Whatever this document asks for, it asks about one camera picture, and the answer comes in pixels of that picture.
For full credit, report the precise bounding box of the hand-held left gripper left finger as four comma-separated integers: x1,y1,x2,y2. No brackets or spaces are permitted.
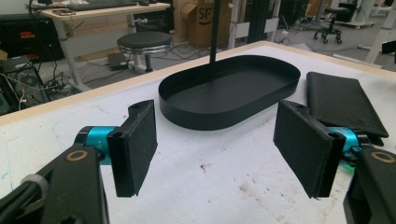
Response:
75,99,159,199

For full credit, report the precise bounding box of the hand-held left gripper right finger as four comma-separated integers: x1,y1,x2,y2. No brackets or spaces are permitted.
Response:
273,100,362,200

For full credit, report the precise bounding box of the black pouch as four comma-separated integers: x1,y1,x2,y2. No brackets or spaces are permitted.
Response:
305,71,390,147

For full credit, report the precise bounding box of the black oval tray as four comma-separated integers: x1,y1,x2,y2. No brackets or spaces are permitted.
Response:
158,54,302,132

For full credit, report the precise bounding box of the grey power adapter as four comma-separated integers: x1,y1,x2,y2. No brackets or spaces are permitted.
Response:
106,52,129,72

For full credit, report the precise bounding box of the black round stool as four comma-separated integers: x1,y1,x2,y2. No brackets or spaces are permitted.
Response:
116,31,174,75

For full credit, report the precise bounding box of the black wheeled office stool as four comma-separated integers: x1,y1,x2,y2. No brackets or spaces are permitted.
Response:
312,7,352,45

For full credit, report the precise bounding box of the white table leg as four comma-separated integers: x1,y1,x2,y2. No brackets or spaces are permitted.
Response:
332,0,396,69

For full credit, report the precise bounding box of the wooden desk with white legs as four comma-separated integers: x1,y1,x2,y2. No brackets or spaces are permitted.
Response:
39,2,172,93

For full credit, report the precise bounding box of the brown cardboard box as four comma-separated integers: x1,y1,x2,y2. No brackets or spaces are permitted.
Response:
172,0,233,49

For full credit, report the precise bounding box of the black metal pole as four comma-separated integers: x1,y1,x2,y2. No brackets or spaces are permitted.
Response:
208,0,221,65

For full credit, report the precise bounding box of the black keyboard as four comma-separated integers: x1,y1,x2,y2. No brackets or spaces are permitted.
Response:
65,0,138,12

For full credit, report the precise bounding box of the phone with brown case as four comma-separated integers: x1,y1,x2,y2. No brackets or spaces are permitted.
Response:
51,8,77,17

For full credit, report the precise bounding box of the black equipment case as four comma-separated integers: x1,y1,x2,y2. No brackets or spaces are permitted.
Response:
0,13,65,63

